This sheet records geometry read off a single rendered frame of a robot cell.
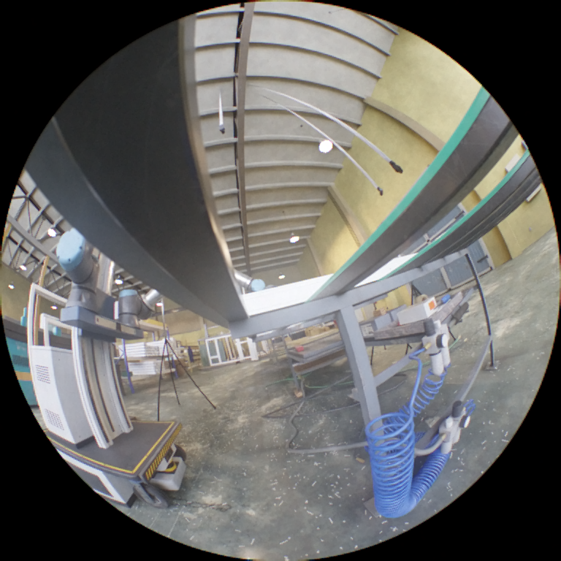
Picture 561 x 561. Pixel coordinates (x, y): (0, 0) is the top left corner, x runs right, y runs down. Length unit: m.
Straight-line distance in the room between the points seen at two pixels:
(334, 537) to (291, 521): 0.19
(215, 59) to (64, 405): 8.01
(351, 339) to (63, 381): 1.27
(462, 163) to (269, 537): 0.99
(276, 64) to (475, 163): 7.80
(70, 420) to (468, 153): 1.38
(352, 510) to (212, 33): 8.77
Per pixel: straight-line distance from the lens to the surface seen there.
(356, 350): 0.37
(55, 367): 1.15
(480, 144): 0.18
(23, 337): 3.69
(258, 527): 0.92
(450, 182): 0.18
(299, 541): 0.84
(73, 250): 0.79
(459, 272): 6.79
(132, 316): 1.26
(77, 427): 1.23
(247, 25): 5.82
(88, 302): 0.89
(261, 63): 7.78
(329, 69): 8.68
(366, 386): 0.40
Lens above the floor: 0.78
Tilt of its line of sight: 18 degrees up
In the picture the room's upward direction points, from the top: 17 degrees counter-clockwise
